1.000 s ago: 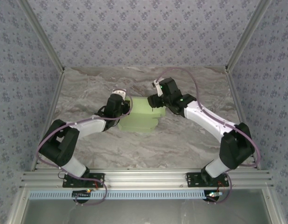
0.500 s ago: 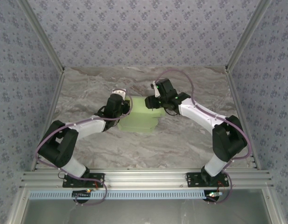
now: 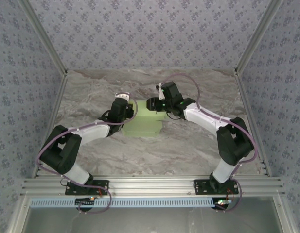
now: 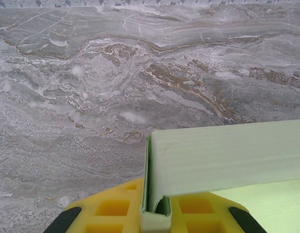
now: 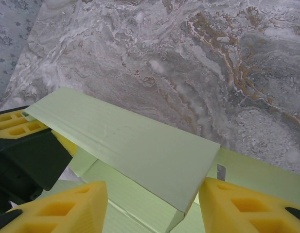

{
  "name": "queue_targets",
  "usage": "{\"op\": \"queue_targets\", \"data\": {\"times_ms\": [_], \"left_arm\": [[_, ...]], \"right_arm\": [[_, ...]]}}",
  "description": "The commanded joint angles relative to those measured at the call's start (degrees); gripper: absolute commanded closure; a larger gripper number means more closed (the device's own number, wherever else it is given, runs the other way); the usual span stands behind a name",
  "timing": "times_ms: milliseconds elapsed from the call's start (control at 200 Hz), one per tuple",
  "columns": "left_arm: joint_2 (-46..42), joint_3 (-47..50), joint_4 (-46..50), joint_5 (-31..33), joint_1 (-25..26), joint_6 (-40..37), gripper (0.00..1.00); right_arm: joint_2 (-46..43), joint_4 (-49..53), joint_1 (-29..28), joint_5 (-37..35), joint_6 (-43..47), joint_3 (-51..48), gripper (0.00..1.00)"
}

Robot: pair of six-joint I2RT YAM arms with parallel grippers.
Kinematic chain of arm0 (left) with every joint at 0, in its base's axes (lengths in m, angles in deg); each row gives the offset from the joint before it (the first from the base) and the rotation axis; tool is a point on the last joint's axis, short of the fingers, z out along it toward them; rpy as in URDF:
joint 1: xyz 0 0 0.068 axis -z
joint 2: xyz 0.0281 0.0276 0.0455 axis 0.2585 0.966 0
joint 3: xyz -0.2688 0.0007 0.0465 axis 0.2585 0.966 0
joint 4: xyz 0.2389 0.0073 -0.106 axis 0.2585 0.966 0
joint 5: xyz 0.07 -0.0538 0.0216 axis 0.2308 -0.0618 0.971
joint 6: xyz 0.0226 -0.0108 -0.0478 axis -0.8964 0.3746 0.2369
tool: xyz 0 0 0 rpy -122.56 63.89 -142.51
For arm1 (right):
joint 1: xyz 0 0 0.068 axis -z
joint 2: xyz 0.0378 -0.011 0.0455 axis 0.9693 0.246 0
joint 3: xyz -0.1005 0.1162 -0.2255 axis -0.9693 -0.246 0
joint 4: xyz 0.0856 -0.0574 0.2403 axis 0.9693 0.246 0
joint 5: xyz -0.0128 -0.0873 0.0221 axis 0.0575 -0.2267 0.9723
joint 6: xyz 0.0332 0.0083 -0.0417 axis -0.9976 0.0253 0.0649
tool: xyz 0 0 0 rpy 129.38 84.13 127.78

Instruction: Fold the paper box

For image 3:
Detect aluminium frame post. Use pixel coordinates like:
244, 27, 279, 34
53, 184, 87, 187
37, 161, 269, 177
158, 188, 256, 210
18, 0, 68, 76
234, 0, 284, 76

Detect aluminium frame leg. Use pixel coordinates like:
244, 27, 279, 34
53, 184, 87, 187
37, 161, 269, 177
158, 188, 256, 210
273, 195, 296, 233
7, 195, 31, 233

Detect light green paper box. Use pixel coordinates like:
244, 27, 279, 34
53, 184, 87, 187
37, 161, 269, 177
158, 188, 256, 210
122, 99, 165, 137

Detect aluminium table side rail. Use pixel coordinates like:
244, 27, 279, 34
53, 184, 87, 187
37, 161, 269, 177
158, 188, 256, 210
234, 70, 272, 177
32, 71, 68, 179

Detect aluminium mounting rail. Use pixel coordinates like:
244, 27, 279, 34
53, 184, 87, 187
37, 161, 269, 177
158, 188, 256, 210
20, 176, 285, 196

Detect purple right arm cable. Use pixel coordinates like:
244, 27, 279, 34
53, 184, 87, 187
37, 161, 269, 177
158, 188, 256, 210
159, 74, 259, 213

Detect small black controller board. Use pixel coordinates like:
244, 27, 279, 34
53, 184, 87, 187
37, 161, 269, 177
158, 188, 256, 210
75, 197, 96, 207
212, 198, 234, 210

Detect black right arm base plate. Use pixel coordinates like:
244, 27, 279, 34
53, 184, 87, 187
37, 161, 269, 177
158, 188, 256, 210
194, 179, 239, 196

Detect slotted grey cable duct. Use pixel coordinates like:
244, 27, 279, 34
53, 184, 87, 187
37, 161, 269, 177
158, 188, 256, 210
30, 197, 215, 208

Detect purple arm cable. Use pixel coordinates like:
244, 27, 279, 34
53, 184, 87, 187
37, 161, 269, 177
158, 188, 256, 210
159, 74, 259, 213
36, 92, 113, 215

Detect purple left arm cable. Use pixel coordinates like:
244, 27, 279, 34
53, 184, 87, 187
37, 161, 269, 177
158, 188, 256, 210
36, 92, 113, 215

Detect grey metal sheet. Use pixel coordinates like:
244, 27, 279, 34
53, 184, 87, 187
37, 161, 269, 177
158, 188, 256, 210
25, 207, 282, 233

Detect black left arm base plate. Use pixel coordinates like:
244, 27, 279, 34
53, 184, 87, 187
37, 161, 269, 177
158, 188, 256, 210
65, 180, 109, 196

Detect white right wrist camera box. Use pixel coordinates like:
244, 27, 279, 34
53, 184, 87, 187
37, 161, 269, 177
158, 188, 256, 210
155, 82, 165, 100

